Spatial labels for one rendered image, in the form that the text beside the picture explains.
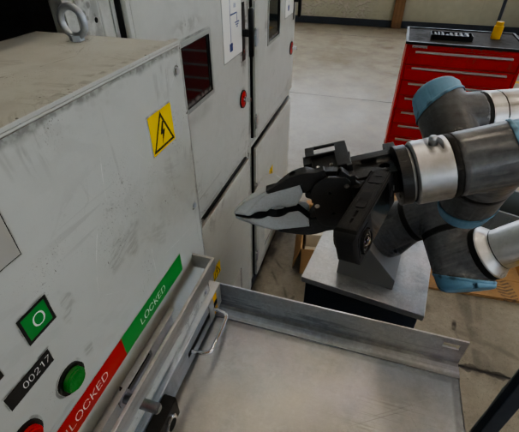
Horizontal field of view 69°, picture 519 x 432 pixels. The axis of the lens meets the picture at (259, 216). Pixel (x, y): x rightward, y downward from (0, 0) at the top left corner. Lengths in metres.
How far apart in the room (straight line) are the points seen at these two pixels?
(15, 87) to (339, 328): 0.66
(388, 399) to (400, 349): 0.11
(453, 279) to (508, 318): 1.34
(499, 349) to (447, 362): 1.26
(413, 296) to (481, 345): 1.03
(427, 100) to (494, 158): 0.19
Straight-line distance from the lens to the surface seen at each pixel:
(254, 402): 0.73
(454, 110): 0.61
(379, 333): 0.80
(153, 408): 0.55
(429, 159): 0.45
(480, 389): 1.93
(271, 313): 0.82
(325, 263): 1.09
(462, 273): 0.91
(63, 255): 0.39
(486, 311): 2.22
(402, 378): 0.80
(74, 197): 0.38
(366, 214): 0.39
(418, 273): 1.13
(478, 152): 0.46
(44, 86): 0.41
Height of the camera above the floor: 1.51
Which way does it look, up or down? 38 degrees down
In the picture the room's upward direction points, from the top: straight up
